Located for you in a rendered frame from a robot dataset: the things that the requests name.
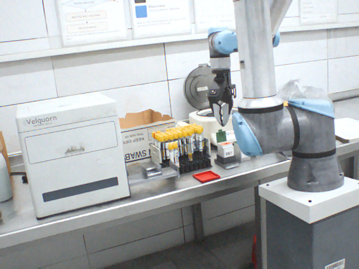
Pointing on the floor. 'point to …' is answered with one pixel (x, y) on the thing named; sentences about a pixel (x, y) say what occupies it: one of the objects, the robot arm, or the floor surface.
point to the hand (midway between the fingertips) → (222, 124)
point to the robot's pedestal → (312, 240)
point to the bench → (86, 216)
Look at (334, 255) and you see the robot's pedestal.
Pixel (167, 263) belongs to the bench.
